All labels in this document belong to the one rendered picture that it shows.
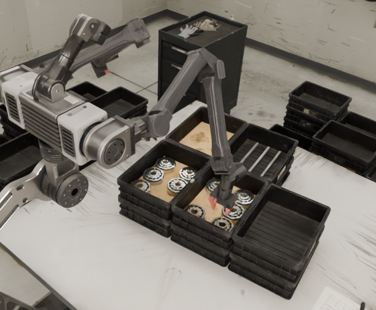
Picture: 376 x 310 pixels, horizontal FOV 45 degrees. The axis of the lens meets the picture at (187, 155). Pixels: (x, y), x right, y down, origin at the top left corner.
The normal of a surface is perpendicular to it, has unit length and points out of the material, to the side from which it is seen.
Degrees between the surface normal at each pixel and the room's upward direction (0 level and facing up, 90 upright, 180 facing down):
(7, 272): 0
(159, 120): 61
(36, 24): 90
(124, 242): 0
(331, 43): 90
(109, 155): 90
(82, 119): 0
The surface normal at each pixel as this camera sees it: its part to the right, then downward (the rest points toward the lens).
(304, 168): 0.05, -0.79
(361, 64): -0.63, 0.45
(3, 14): 0.78, 0.42
